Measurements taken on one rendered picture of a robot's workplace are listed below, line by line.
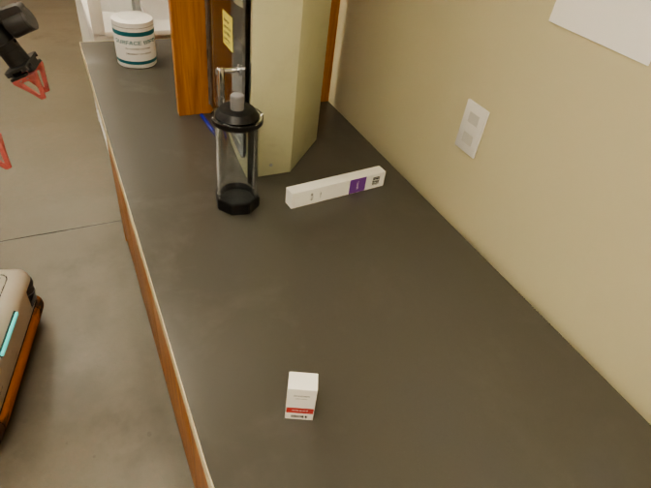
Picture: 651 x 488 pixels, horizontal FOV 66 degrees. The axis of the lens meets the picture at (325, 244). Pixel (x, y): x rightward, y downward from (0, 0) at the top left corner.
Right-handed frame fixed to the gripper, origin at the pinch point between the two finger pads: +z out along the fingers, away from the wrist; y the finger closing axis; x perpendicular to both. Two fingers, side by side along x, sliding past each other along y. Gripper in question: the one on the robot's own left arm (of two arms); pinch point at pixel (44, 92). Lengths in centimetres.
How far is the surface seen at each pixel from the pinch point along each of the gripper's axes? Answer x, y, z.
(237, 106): -54, -47, 4
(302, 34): -72, -31, 1
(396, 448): -62, -110, 35
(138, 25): -24.4, 31.9, 1.9
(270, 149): -54, -34, 23
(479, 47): -105, -44, 14
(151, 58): -22.0, 34.0, 13.3
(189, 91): -36.0, -1.0, 15.0
